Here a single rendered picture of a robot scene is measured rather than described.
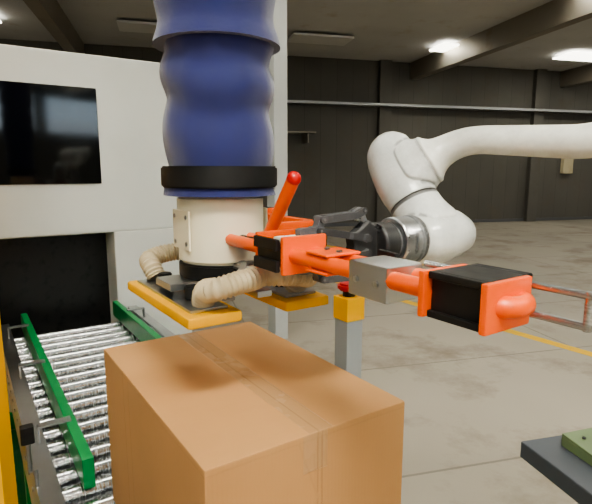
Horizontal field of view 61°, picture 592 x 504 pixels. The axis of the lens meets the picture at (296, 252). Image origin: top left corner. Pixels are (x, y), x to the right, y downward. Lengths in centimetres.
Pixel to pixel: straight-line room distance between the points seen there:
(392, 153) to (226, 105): 34
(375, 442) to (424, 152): 55
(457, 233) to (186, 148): 52
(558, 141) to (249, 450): 74
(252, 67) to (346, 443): 68
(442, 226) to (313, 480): 50
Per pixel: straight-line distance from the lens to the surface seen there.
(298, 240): 76
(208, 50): 94
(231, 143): 91
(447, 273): 54
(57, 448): 179
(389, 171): 102
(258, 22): 97
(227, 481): 82
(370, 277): 62
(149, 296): 101
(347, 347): 152
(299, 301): 94
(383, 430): 98
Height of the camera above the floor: 137
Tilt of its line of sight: 9 degrees down
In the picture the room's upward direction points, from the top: straight up
